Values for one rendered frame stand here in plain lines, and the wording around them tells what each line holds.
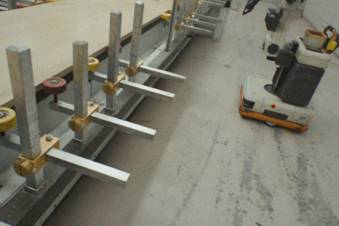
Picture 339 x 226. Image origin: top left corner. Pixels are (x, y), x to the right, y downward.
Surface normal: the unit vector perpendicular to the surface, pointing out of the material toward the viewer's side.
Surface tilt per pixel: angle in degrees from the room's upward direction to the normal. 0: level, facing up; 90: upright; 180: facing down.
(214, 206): 0
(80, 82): 90
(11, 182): 0
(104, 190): 0
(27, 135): 90
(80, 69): 90
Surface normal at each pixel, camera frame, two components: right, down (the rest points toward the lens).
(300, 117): -0.27, 0.45
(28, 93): 0.95, 0.27
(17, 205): 0.15, -0.85
